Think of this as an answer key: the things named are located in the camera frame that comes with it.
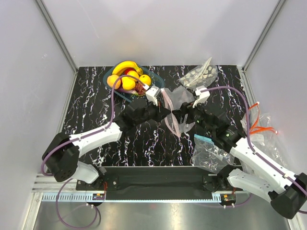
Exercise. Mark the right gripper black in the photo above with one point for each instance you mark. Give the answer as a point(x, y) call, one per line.
point(186, 109)

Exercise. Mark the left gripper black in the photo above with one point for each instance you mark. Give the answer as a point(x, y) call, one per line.
point(160, 111)

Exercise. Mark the pink zip top bag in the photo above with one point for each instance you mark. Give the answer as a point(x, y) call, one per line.
point(173, 101)

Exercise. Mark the purple grape bunch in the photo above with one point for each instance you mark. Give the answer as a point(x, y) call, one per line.
point(139, 89)

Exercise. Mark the orange peach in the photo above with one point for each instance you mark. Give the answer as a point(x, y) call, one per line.
point(113, 81)

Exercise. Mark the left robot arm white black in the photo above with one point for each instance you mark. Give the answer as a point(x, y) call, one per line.
point(63, 153)

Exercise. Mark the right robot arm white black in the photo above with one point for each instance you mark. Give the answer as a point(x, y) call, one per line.
point(285, 190)

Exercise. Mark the clear bag with white pieces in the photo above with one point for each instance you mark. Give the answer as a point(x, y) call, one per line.
point(202, 75)

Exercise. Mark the blue zip top bag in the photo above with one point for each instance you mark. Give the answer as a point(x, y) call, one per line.
point(208, 156)

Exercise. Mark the orange zip top bag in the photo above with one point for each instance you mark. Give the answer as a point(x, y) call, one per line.
point(260, 130)

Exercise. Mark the orange fruit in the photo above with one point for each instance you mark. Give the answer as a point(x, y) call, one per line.
point(145, 79)

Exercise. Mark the teal plastic fruit tray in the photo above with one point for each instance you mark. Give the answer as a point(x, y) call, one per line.
point(156, 81)

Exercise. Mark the red pepper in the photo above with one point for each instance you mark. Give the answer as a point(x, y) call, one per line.
point(128, 70)

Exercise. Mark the yellow banana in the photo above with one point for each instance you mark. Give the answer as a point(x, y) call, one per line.
point(122, 66)

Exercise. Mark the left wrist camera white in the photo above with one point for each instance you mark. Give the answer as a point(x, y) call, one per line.
point(152, 95)

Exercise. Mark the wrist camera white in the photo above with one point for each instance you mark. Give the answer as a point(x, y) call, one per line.
point(202, 95)
point(152, 95)

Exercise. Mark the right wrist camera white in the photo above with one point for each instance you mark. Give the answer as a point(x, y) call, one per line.
point(202, 95)

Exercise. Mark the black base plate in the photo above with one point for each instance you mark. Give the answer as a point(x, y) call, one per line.
point(158, 182)

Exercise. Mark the white cable duct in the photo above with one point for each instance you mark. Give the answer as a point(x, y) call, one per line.
point(95, 198)

